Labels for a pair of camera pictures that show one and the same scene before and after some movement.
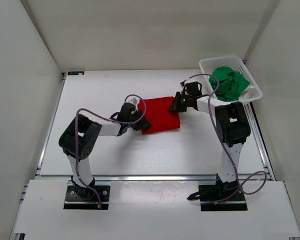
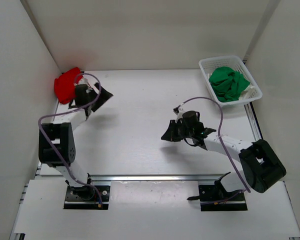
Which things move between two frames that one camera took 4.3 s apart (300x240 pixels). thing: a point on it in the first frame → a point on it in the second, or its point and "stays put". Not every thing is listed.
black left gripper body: [138, 125] → [102, 99]
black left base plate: [73, 200] stays put
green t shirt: [230, 83] stays put
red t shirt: [158, 115] → [65, 85]
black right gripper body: [183, 102] → [180, 131]
